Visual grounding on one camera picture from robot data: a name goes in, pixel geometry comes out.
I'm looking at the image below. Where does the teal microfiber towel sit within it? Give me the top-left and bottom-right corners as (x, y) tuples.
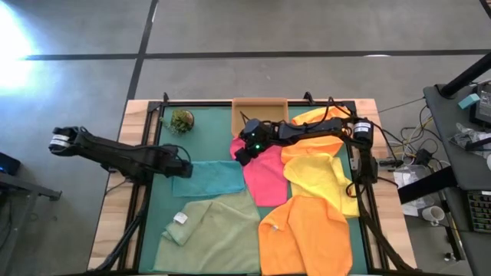
(171, 159), (246, 199)

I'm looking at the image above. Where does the pink microfiber towel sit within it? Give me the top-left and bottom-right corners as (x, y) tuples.
(229, 136), (289, 208)

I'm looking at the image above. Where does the yellow microfiber towel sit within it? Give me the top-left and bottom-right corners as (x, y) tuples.
(282, 153), (361, 219)

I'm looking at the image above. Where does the sage green microfiber towel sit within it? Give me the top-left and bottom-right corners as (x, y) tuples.
(152, 189), (262, 275)

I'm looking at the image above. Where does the orange towel with care label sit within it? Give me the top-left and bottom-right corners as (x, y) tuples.
(257, 195), (354, 276)

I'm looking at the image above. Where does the orange microfiber towel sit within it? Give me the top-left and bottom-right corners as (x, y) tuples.
(280, 106), (352, 165)

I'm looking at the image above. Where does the green table mat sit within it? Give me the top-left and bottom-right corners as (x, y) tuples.
(138, 105), (369, 275)

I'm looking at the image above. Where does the small potted green plant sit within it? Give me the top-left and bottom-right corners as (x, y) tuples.
(160, 109), (196, 136)

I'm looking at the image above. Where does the white floor bag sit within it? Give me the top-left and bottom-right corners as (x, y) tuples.
(393, 168), (423, 218)

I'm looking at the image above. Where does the black metal cart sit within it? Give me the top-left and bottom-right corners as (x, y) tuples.
(0, 152), (62, 269)

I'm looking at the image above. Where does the black power adapter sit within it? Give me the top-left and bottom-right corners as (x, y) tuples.
(416, 148), (434, 166)

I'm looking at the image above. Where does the black desk leg bar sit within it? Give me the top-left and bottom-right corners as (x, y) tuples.
(397, 165), (460, 205)

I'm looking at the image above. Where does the white mug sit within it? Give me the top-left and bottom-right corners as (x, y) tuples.
(421, 205), (446, 224)

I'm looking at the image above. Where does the grey side desk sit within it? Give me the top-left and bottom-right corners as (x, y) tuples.
(423, 82), (491, 276)

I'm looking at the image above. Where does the clear plastic bag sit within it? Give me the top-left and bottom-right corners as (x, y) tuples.
(448, 122), (491, 158)

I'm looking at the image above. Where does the small teal box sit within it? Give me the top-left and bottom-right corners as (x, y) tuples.
(457, 93), (481, 110)

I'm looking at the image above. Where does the black slanted pole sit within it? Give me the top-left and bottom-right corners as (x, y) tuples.
(439, 51), (491, 99)

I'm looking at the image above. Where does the black desk device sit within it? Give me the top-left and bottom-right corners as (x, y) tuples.
(470, 82), (491, 127)

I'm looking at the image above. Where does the black keyboard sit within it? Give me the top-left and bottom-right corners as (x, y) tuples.
(466, 189), (491, 234)

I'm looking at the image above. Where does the black table frame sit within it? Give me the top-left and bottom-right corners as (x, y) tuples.
(91, 91), (421, 276)

